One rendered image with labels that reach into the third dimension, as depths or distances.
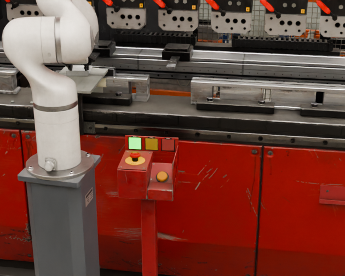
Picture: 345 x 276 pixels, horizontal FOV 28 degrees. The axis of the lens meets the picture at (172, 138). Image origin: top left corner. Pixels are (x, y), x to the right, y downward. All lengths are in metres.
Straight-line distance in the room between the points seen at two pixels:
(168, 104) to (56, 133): 0.94
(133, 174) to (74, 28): 0.80
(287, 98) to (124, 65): 0.75
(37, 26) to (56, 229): 0.57
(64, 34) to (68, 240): 0.58
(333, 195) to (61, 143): 1.24
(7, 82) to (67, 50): 1.15
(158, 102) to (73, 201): 0.94
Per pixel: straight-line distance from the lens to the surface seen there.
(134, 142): 2.54
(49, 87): 1.82
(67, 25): 1.79
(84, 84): 2.60
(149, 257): 2.65
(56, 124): 1.85
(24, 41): 1.79
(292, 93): 2.69
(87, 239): 2.02
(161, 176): 2.49
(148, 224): 2.58
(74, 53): 1.79
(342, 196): 2.74
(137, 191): 2.46
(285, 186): 2.72
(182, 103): 2.74
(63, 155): 1.89
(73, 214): 1.94
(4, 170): 2.94
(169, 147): 2.53
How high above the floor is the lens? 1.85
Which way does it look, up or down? 24 degrees down
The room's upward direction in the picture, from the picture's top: straight up
